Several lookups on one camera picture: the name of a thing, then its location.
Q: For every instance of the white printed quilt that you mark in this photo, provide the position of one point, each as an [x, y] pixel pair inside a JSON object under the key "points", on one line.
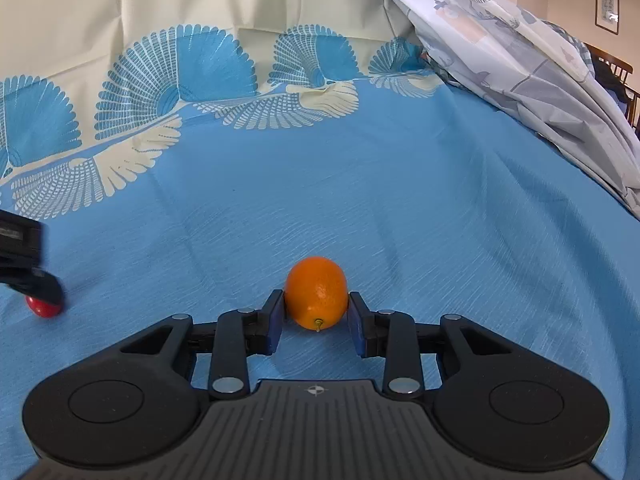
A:
{"points": [[500, 50]]}

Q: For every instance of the orange kumquat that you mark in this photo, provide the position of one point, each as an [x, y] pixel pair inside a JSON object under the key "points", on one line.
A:
{"points": [[315, 290]]}

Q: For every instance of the blue cream fan-print bedsheet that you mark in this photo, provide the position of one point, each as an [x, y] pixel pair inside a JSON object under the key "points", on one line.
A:
{"points": [[400, 210]]}

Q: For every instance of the wooden chair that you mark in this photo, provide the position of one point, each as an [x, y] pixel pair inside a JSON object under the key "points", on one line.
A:
{"points": [[607, 55]]}

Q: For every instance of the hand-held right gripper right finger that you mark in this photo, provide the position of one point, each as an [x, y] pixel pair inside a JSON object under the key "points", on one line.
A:
{"points": [[356, 327]]}

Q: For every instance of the red cherry tomato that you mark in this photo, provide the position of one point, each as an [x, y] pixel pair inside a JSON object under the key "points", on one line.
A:
{"points": [[40, 310]]}

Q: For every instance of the framed wall picture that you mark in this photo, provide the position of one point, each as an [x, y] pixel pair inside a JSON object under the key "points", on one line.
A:
{"points": [[607, 9]]}

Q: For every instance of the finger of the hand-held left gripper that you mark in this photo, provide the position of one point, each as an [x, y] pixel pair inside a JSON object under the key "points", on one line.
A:
{"points": [[22, 247], [35, 285]]}

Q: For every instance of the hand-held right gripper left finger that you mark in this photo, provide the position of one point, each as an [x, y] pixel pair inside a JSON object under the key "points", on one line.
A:
{"points": [[274, 327]]}

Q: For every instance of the dark cloth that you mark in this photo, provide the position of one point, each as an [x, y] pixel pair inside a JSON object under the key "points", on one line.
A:
{"points": [[610, 82]]}

